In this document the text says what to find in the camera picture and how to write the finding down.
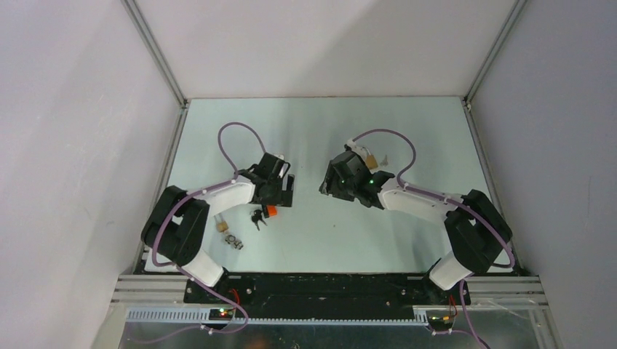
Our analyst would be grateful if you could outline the large brass padlock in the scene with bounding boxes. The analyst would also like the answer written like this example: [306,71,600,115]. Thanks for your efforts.
[365,154,379,170]

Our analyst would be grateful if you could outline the orange black padlock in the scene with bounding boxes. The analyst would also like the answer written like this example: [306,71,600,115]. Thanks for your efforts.
[262,205,278,218]

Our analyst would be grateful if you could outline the black keys bunch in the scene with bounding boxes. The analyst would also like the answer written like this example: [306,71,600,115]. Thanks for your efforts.
[250,209,267,231]

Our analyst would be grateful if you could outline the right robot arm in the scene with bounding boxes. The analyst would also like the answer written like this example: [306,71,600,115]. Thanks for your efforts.
[319,150,515,304]

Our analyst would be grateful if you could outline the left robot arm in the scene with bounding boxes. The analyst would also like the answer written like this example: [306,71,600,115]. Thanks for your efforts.
[141,153,295,303]

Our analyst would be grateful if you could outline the small brass padlock closed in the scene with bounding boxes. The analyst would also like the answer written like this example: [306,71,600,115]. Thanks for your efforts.
[214,214,229,233]

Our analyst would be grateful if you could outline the left circuit board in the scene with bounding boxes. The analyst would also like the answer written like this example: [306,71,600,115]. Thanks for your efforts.
[208,308,235,321]

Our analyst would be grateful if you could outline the circuit board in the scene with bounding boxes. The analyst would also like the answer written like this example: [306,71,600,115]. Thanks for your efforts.
[427,316,455,325]
[208,308,235,321]

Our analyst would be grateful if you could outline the right circuit board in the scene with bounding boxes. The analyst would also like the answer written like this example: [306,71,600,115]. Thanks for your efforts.
[427,316,455,325]

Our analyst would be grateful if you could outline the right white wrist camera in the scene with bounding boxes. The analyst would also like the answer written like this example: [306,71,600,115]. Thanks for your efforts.
[345,139,375,162]

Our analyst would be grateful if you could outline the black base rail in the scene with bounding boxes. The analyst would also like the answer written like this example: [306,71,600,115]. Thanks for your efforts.
[213,272,471,321]

